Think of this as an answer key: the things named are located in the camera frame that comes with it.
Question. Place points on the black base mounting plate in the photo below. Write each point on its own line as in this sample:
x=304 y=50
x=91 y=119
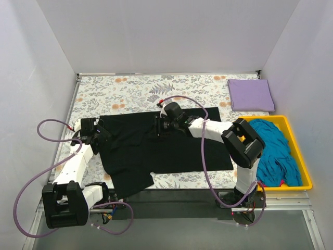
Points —
x=187 y=203

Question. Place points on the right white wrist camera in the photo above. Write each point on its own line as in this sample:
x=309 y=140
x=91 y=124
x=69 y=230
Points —
x=162 y=104

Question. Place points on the black t-shirt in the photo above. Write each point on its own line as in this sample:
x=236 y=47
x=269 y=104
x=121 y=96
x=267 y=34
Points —
x=134 y=152

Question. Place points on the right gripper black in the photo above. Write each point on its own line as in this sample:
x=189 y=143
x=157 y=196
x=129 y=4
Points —
x=158 y=125

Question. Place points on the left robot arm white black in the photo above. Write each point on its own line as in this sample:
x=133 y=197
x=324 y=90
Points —
x=66 y=201

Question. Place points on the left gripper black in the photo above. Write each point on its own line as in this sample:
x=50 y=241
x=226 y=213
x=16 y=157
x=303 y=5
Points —
x=103 y=135

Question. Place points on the folded purple t-shirt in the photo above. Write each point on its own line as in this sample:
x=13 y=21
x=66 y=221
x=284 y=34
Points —
x=250 y=95

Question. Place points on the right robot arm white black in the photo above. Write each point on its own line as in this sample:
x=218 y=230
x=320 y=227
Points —
x=243 y=144

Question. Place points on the teal t-shirt in bin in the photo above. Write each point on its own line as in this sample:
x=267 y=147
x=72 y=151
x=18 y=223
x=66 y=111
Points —
x=276 y=165

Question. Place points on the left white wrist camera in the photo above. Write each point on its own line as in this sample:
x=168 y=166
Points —
x=85 y=126

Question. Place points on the aluminium frame rail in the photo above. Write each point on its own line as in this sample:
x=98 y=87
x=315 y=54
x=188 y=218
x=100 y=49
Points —
x=275 y=200

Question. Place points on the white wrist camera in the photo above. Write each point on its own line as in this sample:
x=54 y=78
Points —
x=162 y=104
x=85 y=126

